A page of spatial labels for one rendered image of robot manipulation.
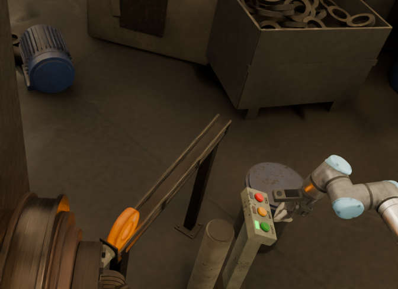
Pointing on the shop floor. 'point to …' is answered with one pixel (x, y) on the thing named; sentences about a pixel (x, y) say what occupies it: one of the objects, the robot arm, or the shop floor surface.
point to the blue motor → (46, 60)
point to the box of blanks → (293, 47)
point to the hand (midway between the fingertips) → (274, 218)
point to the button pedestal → (247, 241)
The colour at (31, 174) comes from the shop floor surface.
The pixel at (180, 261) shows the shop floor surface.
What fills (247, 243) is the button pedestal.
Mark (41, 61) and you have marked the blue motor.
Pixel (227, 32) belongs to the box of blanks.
